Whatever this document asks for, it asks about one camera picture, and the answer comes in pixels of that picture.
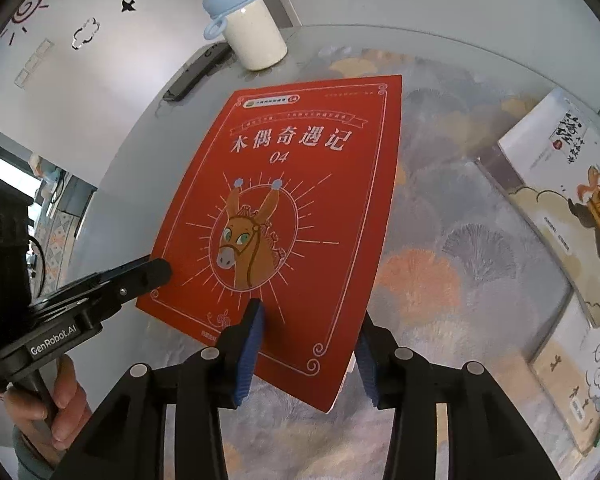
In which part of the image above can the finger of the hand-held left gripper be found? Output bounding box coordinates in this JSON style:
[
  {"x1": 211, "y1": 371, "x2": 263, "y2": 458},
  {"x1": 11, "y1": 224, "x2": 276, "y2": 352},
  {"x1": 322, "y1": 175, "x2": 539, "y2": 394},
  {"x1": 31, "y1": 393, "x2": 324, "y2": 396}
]
[{"x1": 31, "y1": 255, "x2": 174, "y2": 319}]

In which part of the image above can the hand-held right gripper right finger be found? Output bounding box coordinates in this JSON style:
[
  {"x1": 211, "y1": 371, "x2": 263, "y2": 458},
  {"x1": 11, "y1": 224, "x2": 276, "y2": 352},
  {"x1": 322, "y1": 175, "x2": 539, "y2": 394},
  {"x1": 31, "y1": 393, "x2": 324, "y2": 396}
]
[{"x1": 355, "y1": 311, "x2": 564, "y2": 480}]

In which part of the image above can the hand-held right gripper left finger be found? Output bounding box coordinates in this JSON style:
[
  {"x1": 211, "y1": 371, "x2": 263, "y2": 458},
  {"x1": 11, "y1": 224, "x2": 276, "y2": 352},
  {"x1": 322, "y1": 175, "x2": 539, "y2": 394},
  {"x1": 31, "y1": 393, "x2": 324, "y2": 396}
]
[{"x1": 54, "y1": 298, "x2": 267, "y2": 480}]

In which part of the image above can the red book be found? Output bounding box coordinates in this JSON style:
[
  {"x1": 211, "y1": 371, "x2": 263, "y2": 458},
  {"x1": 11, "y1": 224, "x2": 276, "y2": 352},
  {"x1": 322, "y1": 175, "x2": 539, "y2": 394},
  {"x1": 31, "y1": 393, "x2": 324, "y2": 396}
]
[{"x1": 135, "y1": 75, "x2": 403, "y2": 413}]

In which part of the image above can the white book with cloud drawing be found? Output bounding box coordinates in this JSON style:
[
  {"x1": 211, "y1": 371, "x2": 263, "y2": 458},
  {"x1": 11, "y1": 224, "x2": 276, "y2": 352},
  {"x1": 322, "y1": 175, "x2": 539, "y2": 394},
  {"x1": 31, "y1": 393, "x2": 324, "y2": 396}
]
[{"x1": 529, "y1": 287, "x2": 600, "y2": 458}]

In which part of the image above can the white book with monkey drawing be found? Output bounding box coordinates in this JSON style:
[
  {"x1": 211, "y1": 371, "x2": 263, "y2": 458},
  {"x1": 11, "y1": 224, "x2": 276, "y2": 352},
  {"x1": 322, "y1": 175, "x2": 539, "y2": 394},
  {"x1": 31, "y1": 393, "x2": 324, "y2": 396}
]
[{"x1": 497, "y1": 87, "x2": 600, "y2": 331}]

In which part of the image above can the person's left forearm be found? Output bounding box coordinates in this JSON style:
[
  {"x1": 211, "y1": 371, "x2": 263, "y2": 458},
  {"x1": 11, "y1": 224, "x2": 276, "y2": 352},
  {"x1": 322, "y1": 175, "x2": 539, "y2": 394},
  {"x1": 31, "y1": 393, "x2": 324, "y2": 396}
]
[{"x1": 11, "y1": 425, "x2": 58, "y2": 480}]

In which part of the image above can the person's left hand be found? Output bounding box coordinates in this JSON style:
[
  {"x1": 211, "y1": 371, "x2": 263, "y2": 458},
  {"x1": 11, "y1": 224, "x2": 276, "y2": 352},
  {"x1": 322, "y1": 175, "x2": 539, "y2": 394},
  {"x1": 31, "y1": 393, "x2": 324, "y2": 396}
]
[{"x1": 2, "y1": 354, "x2": 89, "y2": 457}]

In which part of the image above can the white bottle with blue lid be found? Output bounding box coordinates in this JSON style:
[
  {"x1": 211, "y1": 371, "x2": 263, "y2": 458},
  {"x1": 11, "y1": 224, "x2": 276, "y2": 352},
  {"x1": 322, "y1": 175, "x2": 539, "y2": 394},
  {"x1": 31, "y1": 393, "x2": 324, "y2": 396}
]
[{"x1": 202, "y1": 0, "x2": 288, "y2": 72}]

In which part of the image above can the white wall socket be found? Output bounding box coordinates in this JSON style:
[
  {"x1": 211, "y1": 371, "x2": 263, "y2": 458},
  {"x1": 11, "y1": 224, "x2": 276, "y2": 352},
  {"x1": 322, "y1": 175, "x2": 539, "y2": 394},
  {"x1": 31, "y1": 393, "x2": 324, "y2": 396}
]
[{"x1": 14, "y1": 37, "x2": 57, "y2": 87}]

